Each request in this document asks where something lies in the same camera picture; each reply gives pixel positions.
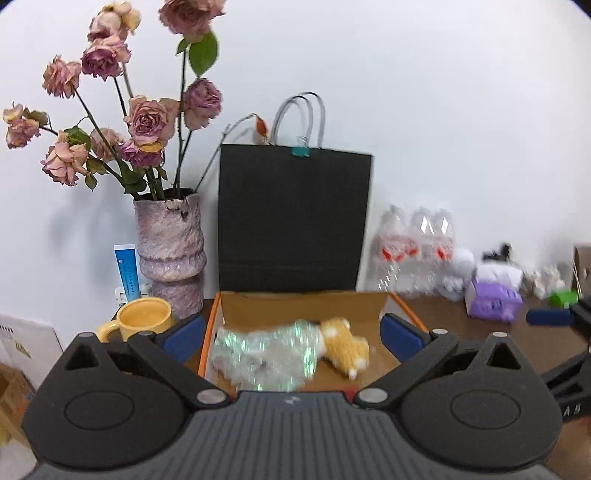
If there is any green tissue pack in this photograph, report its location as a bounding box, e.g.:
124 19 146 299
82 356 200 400
549 290 579 309

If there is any white and yellow plush toy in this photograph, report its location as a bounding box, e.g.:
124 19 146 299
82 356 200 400
320 318 370 380

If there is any iridescent plastic wrap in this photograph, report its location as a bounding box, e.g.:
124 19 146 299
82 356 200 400
209 320 322 392

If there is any yellow ceramic mug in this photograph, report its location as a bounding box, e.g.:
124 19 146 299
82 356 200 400
95 297 176 342

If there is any brown cardboard stand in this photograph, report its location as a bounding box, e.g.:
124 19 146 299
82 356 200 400
572 244 591 297

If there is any purple tissue pack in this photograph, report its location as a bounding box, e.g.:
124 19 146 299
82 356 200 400
465 279 523 323

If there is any orange cardboard box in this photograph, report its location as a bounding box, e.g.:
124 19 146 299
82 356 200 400
195 291 426 394

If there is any small white robot figure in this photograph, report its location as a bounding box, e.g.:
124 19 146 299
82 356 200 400
438 248 476 302

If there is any middle clear water bottle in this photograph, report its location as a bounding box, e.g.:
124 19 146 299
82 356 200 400
408 207 437 295

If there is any clear water bottle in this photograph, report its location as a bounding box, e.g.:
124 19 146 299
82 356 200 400
433 209 457 299
408 207 437 295
368 205 409 292

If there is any left clear water bottle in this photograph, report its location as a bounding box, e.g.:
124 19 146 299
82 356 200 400
368 205 409 292

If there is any blue and white box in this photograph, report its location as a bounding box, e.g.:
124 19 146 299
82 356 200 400
113 244 140 302

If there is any purple ceramic vase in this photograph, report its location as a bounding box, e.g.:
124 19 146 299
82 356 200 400
133 189 206 319

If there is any right clear water bottle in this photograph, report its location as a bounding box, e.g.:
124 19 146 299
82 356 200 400
433 209 457 299

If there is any white calendar card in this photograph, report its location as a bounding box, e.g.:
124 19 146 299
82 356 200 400
0 314 63 390

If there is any cardboard box on floor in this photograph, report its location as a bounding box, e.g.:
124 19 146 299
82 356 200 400
0 364 34 448

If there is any black paper bag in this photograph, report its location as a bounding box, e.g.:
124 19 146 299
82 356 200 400
217 91 375 293

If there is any dried pink rose bouquet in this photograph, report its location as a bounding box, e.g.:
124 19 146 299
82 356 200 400
2 0 228 201

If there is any teal binder clip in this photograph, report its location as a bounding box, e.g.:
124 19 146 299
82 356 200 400
290 136 310 158

